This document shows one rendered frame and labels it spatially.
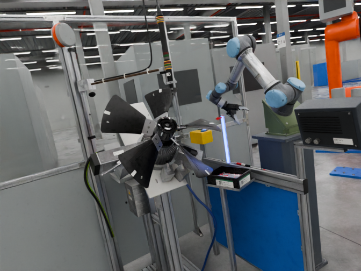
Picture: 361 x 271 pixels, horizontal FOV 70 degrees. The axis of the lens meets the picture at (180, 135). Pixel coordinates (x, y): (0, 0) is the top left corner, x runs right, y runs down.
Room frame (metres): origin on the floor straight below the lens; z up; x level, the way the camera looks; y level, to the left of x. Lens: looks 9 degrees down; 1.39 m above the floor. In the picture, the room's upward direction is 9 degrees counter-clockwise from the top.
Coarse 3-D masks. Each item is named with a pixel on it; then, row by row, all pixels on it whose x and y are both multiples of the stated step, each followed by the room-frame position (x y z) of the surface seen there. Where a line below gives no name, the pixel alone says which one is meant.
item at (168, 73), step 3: (156, 6) 1.51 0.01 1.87; (159, 6) 1.51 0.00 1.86; (159, 9) 1.50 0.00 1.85; (156, 12) 1.50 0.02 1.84; (159, 12) 1.49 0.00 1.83; (156, 15) 1.50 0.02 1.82; (159, 15) 1.53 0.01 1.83; (162, 15) 1.52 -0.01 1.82; (165, 69) 1.50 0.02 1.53; (168, 69) 1.49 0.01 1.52; (171, 69) 1.51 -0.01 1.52; (168, 72) 1.49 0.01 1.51; (171, 72) 1.50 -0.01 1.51; (168, 75) 1.49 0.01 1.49; (171, 75) 1.50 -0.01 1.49; (168, 78) 1.50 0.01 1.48; (171, 78) 1.50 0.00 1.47; (168, 81) 1.50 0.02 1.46; (171, 84) 1.50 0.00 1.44; (171, 87) 1.50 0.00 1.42
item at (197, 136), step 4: (192, 132) 1.95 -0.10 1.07; (196, 132) 1.91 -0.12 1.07; (200, 132) 1.88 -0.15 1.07; (204, 132) 1.87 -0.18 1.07; (208, 132) 1.89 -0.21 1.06; (192, 136) 1.96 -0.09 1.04; (196, 136) 1.91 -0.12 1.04; (200, 136) 1.87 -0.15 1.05; (204, 136) 1.87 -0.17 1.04; (208, 136) 1.89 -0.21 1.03; (192, 140) 1.97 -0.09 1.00; (196, 140) 1.92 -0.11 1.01; (200, 140) 1.87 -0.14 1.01; (204, 140) 1.86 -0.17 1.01; (208, 140) 1.88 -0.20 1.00; (212, 140) 1.90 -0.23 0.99
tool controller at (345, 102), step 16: (304, 112) 1.12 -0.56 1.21; (320, 112) 1.06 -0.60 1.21; (336, 112) 1.00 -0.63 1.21; (352, 112) 0.96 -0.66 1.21; (304, 128) 1.15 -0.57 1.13; (320, 128) 1.08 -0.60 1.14; (336, 128) 1.02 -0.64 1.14; (352, 128) 0.97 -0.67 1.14; (304, 144) 1.18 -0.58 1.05; (320, 144) 1.11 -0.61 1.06; (336, 144) 1.05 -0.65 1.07; (352, 144) 0.99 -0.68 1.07
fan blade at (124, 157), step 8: (144, 144) 1.30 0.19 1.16; (152, 144) 1.34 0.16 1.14; (128, 152) 1.23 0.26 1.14; (136, 152) 1.26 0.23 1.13; (144, 152) 1.29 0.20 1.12; (152, 152) 1.33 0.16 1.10; (120, 160) 1.19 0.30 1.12; (128, 160) 1.21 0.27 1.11; (136, 160) 1.24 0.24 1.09; (144, 160) 1.27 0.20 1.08; (152, 160) 1.32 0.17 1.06; (128, 168) 1.20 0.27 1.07; (136, 168) 1.23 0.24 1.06; (144, 168) 1.26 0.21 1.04; (152, 168) 1.31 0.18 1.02; (136, 176) 1.21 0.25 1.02; (144, 176) 1.25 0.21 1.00; (144, 184) 1.23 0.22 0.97
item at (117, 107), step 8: (112, 96) 1.47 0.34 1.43; (112, 104) 1.45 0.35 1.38; (120, 104) 1.45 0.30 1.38; (128, 104) 1.45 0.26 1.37; (112, 112) 1.43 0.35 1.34; (120, 112) 1.44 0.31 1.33; (128, 112) 1.44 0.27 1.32; (136, 112) 1.45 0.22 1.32; (104, 120) 1.42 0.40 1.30; (112, 120) 1.42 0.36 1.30; (120, 120) 1.43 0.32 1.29; (128, 120) 1.43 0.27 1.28; (136, 120) 1.44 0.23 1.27; (144, 120) 1.44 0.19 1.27; (104, 128) 1.41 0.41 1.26; (112, 128) 1.42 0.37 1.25; (120, 128) 1.43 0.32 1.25; (128, 128) 1.43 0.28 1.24; (136, 128) 1.44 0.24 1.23
